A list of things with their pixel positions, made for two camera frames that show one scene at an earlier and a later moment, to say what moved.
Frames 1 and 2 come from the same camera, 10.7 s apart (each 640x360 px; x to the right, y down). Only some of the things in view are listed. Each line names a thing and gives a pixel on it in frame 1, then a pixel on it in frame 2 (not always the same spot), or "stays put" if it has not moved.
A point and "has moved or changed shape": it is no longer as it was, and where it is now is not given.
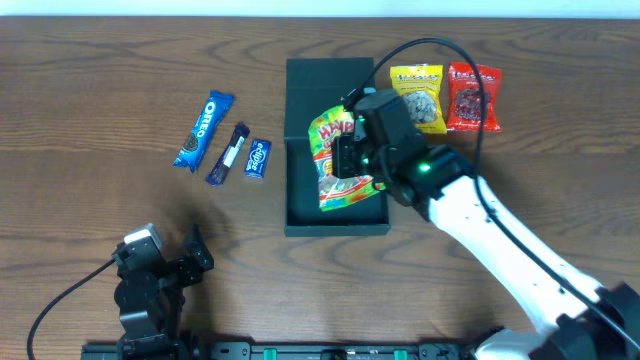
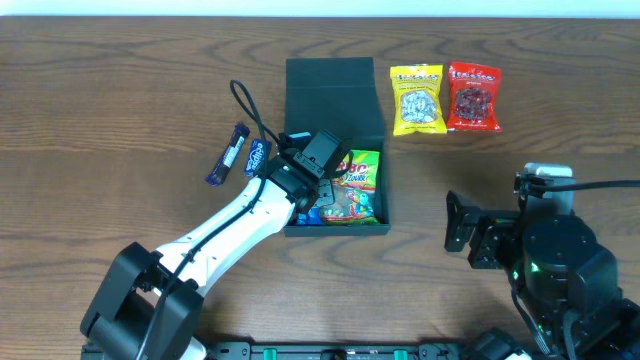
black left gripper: (176, 273) to (323, 189)
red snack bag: (464, 97) stays put
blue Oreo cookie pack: (204, 129) to (314, 217)
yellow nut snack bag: (421, 85) stays put
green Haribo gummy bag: (334, 191) has moved or changed shape
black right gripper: (343, 156) to (477, 230)
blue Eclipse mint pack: (258, 158) stays put
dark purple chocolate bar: (229, 154) stays put
